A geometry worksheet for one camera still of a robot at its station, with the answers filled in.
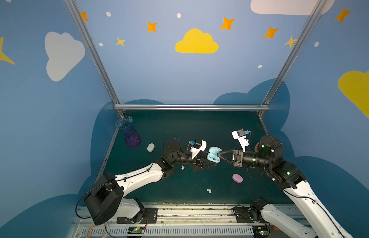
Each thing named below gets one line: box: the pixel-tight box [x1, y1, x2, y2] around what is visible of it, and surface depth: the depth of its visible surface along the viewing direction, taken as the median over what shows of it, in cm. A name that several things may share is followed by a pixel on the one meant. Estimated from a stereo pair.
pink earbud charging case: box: [232, 173, 244, 184], surface depth 87 cm
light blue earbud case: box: [206, 146, 223, 164], surface depth 64 cm
